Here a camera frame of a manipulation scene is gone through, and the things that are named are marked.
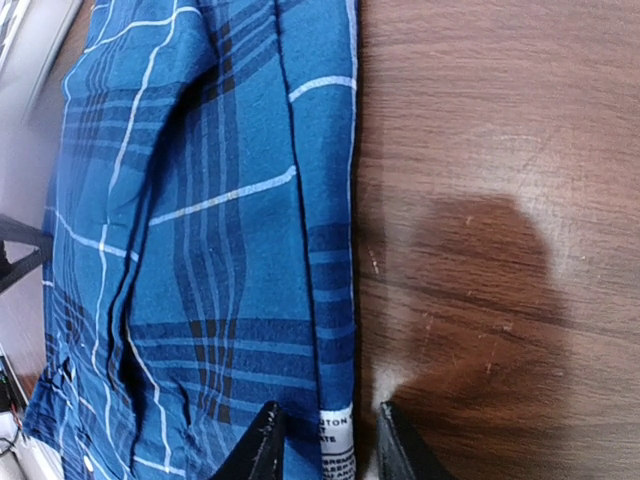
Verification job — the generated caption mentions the aluminium front rail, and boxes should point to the aluminium front rail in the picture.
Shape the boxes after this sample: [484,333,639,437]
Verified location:
[1,0,82,123]

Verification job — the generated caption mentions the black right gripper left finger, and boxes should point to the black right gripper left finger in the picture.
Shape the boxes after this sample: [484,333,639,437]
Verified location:
[212,401,286,480]

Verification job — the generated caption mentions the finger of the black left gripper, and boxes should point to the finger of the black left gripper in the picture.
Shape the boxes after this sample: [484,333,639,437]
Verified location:
[1,215,53,293]

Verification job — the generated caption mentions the blue plaid long sleeve shirt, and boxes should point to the blue plaid long sleeve shirt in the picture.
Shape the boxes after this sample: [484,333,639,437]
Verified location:
[24,1,358,479]

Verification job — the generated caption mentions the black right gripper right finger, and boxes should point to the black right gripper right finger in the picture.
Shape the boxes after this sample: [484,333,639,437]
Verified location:
[376,401,456,480]

